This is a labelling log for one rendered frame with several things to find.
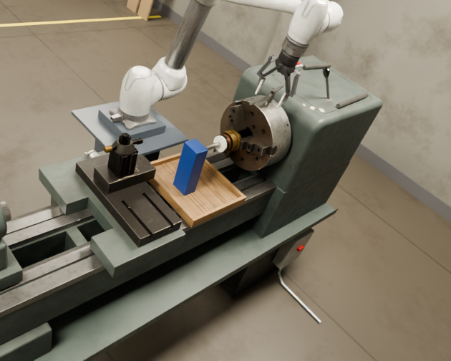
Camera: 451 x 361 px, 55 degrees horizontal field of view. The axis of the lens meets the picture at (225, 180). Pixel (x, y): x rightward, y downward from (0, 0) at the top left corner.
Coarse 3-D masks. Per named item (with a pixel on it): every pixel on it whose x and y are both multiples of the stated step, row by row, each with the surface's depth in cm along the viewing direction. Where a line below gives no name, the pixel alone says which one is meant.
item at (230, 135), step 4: (224, 132) 180; (228, 132) 179; (232, 132) 180; (236, 132) 183; (224, 136) 177; (228, 136) 178; (232, 136) 178; (236, 136) 179; (240, 136) 182; (228, 140) 177; (232, 140) 178; (236, 140) 179; (228, 144) 177; (232, 144) 178; (236, 144) 180; (228, 148) 178; (232, 148) 179; (236, 148) 182
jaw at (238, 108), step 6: (240, 102) 185; (234, 108) 183; (240, 108) 184; (234, 114) 183; (240, 114) 184; (228, 120) 184; (234, 120) 182; (240, 120) 184; (228, 126) 182; (234, 126) 181; (240, 126) 184; (246, 126) 186
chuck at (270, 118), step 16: (224, 112) 193; (256, 112) 180; (272, 112) 180; (224, 128) 196; (256, 128) 182; (272, 128) 177; (272, 144) 178; (240, 160) 195; (256, 160) 187; (272, 160) 186
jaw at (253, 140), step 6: (246, 138) 182; (252, 138) 183; (240, 144) 180; (246, 144) 180; (252, 144) 179; (258, 144) 180; (264, 144) 181; (252, 150) 181; (258, 150) 180; (264, 150) 179; (270, 150) 180
